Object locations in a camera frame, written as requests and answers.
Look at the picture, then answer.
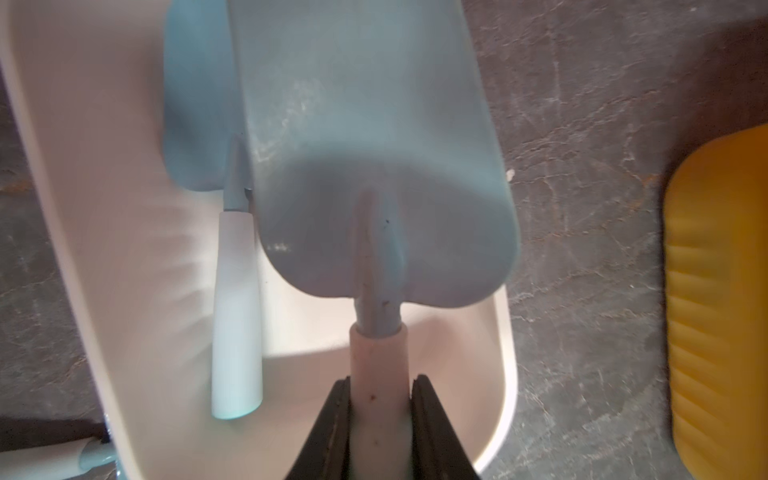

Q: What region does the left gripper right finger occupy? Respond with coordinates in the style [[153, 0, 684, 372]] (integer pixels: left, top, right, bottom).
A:
[[411, 374, 479, 480]]

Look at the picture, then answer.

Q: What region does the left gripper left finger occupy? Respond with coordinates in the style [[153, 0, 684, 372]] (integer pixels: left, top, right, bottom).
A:
[[286, 377, 351, 480]]

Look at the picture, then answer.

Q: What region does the light blue shovel back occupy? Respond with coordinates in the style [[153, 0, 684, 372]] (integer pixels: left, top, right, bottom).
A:
[[1, 438, 118, 480]]

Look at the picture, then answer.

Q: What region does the light blue shovel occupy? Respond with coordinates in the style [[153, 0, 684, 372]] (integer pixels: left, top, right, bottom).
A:
[[228, 1, 520, 479], [162, 1, 263, 420], [1, 438, 118, 480]]

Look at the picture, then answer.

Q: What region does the yellow storage box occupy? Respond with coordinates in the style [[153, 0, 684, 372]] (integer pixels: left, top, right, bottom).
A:
[[663, 125, 767, 479]]

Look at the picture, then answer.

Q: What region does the white storage box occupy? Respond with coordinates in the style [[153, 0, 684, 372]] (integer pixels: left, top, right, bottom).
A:
[[1, 1, 518, 479]]

